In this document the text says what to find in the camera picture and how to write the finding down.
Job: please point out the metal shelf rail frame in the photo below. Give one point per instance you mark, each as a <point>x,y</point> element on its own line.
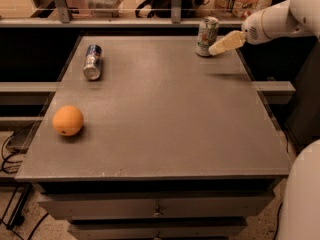
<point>287,15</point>

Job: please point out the grey drawer cabinet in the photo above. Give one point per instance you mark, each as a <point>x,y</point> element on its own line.
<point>162,122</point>

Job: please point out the upper drawer with knob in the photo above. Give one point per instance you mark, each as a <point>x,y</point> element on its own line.
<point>100,207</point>

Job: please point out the orange fruit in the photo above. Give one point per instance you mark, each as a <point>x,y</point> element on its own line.
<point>68,120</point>

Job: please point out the dark bag on shelf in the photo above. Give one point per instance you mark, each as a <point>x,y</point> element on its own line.
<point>166,8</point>

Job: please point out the clear plastic container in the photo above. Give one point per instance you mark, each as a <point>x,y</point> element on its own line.
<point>104,8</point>

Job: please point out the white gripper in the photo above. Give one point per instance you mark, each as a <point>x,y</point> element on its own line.
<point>252,31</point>

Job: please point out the lower drawer with knob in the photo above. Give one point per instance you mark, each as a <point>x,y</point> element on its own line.
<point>102,233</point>

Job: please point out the blue silver energy drink can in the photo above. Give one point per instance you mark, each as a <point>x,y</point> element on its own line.
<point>93,62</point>

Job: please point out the drawer with knob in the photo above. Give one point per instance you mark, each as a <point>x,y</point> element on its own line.
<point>102,233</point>
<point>100,207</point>

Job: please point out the green white 7up can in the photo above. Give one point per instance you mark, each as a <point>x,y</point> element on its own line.
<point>207,35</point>

